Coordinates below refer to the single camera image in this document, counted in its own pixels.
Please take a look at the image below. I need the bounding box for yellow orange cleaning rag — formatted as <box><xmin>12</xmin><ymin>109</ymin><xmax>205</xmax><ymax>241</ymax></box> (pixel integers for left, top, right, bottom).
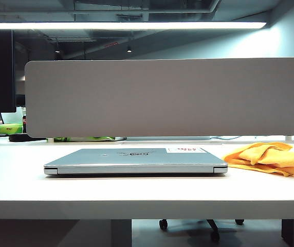
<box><xmin>221</xmin><ymin>142</ymin><xmax>294</xmax><ymax>178</ymax></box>

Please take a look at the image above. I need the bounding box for silver closed laptop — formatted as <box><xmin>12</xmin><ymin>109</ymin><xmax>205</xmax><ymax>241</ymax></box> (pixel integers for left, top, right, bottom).
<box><xmin>43</xmin><ymin>147</ymin><xmax>229</xmax><ymax>176</ymax></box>

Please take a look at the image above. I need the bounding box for grey fabric desk divider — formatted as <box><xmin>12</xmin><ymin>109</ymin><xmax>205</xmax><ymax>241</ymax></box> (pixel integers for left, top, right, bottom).
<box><xmin>24</xmin><ymin>57</ymin><xmax>294</xmax><ymax>138</ymax></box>

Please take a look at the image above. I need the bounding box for white sticker with red print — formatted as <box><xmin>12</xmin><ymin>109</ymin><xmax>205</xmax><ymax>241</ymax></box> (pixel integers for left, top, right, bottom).
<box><xmin>165</xmin><ymin>147</ymin><xmax>208</xmax><ymax>154</ymax></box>

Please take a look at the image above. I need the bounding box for green plastic package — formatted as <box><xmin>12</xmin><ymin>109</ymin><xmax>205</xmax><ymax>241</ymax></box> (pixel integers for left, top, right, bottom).
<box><xmin>53</xmin><ymin>136</ymin><xmax>117</xmax><ymax>143</ymax></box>

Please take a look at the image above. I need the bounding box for long ceiling light strip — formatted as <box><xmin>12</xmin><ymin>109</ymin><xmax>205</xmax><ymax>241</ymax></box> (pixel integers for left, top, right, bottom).
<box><xmin>0</xmin><ymin>22</ymin><xmax>267</xmax><ymax>30</ymax></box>

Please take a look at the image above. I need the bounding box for grey table leg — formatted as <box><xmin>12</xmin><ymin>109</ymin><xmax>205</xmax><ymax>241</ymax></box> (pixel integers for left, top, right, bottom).
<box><xmin>111</xmin><ymin>219</ymin><xmax>133</xmax><ymax>247</ymax></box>

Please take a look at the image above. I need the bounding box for black office chair base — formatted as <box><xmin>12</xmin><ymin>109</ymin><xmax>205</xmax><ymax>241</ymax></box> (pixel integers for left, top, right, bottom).
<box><xmin>158</xmin><ymin>219</ymin><xmax>245</xmax><ymax>243</ymax></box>

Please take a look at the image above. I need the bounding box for black round flat object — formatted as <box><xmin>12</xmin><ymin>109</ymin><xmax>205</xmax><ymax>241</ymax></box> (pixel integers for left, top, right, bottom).
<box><xmin>8</xmin><ymin>133</ymin><xmax>47</xmax><ymax>143</ymax></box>

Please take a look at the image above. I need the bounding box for white tissue sheet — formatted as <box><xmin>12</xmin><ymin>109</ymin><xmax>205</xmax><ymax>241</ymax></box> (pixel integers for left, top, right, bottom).
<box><xmin>1</xmin><ymin>106</ymin><xmax>26</xmax><ymax>125</ymax></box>

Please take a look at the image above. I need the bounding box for green tissue box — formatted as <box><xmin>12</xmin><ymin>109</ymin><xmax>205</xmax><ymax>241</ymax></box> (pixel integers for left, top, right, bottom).
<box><xmin>0</xmin><ymin>122</ymin><xmax>24</xmax><ymax>135</ymax></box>

